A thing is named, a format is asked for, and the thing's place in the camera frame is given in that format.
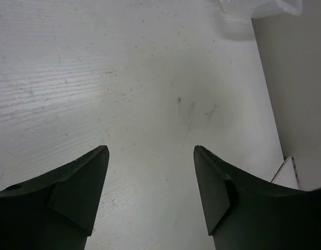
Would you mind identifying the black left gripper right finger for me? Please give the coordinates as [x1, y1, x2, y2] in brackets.
[194, 146, 321, 249]

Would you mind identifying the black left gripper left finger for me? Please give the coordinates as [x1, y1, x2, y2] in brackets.
[0, 145, 109, 249]

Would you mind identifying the white plastic mesh basket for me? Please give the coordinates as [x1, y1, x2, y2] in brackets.
[215, 1, 303, 41]

